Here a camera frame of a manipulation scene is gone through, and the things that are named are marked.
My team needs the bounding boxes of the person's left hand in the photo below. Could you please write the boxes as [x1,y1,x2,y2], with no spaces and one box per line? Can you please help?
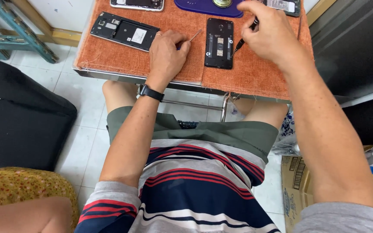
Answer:
[148,30,192,87]

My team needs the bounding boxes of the person's right hand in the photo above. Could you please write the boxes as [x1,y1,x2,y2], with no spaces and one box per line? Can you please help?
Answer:
[237,0,314,71]

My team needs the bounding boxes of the black precision screwdriver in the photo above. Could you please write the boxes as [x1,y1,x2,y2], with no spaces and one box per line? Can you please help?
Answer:
[231,17,260,58]

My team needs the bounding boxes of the thin metal rod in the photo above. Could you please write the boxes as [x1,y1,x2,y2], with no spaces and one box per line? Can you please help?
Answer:
[297,14,304,40]

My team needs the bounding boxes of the opened phone with white label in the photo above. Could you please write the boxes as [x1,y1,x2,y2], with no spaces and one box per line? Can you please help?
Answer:
[258,0,302,17]

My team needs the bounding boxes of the black wristwatch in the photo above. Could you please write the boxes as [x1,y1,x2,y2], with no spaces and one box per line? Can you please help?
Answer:
[139,84,165,103]

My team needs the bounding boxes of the opened black phone with sticker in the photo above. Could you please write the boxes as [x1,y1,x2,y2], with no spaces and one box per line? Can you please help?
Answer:
[90,12,161,52]

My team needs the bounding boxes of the orange woven cloth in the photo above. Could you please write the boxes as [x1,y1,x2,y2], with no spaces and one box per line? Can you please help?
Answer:
[76,0,315,101]

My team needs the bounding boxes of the person's left leg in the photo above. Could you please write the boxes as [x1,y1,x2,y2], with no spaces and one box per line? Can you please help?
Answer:
[102,80,139,114]

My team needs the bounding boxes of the person's leg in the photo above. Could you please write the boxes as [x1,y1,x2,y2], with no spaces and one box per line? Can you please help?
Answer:
[235,98,289,131]
[102,80,139,114]

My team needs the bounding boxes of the purple work mat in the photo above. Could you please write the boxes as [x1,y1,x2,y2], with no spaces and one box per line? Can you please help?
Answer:
[174,0,246,19]

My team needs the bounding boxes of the silver-edged opened phone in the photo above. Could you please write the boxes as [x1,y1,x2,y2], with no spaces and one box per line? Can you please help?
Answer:
[110,0,165,12]

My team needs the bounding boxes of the person's right leg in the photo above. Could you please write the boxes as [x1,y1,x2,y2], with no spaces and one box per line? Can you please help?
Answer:
[235,98,289,131]

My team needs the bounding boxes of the black cabinet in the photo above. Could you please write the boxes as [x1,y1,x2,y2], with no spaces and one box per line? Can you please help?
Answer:
[309,0,373,108]

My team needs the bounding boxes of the green shorts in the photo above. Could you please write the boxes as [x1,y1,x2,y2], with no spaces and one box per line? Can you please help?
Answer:
[106,106,279,164]

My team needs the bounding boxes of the white plastic bag blue print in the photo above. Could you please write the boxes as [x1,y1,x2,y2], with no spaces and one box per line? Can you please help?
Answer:
[272,105,301,156]

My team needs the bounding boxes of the striped shirt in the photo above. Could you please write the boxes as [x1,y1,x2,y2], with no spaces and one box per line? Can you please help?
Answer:
[74,139,373,233]

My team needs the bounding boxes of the teal wooden stool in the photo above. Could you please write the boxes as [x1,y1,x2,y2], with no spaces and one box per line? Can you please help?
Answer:
[0,0,59,64]

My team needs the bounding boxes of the cardboard box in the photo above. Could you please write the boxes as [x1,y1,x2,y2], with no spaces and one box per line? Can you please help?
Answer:
[281,155,315,233]

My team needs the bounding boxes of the black cushioned seat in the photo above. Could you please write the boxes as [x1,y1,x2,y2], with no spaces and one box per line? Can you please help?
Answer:
[0,56,78,172]

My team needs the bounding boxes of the metal table frame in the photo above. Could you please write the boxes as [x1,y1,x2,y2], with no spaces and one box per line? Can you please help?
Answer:
[73,66,292,123]

